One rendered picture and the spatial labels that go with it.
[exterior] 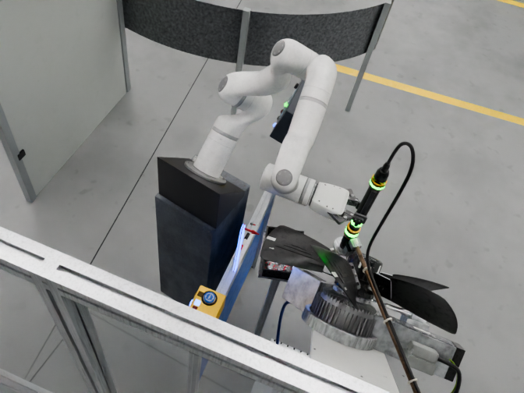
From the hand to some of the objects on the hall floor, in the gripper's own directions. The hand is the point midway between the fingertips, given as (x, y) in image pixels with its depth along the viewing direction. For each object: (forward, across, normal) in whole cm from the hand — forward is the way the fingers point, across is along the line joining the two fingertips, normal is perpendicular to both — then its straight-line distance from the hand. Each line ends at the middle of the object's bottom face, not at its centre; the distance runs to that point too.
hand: (361, 212), depth 146 cm
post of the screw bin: (-18, +11, +151) cm, 152 cm away
